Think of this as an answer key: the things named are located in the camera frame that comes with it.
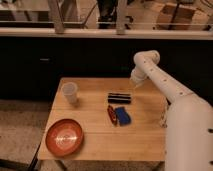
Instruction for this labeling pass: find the black striped eraser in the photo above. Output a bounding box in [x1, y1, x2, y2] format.
[108, 93, 131, 104]

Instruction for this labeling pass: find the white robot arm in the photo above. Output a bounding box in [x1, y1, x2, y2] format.
[130, 50, 213, 171]

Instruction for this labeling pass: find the blue rectangular block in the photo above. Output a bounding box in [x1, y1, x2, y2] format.
[115, 107, 131, 126]

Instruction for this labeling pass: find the red pocket tool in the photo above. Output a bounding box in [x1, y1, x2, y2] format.
[107, 105, 117, 126]

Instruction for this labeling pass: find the clear plastic cup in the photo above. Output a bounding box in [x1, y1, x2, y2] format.
[61, 82, 78, 104]

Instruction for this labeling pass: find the cardboard box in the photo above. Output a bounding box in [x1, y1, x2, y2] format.
[156, 3, 195, 30]

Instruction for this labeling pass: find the orange red bowl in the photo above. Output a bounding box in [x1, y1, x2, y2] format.
[45, 119, 84, 157]

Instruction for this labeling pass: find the black table leg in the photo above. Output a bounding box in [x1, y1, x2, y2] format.
[27, 143, 41, 171]

